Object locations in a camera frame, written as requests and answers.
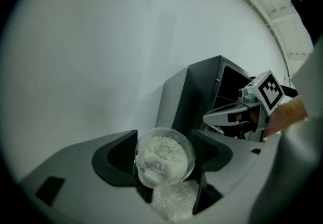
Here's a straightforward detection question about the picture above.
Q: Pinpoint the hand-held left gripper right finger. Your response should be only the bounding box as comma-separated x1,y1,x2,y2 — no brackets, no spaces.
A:
176,129,281,224

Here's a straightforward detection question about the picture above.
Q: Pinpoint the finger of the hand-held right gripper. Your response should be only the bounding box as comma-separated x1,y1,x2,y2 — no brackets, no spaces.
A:
202,103,251,127

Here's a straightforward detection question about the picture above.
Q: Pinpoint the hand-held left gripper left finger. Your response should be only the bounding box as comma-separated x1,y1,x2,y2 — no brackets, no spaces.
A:
17,129,165,224

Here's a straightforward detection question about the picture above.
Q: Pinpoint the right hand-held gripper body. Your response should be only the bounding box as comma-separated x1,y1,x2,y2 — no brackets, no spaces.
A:
238,69,286,141

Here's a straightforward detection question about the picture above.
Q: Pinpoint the person's right forearm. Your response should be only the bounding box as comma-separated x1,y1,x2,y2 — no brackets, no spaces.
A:
267,94,309,138

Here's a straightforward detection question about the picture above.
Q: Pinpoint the person's right hand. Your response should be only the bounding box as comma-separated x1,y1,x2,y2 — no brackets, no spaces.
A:
248,109,261,130

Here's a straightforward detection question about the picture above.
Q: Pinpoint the black glass-door cabinet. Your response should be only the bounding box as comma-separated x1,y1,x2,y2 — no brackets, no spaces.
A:
155,55,299,143

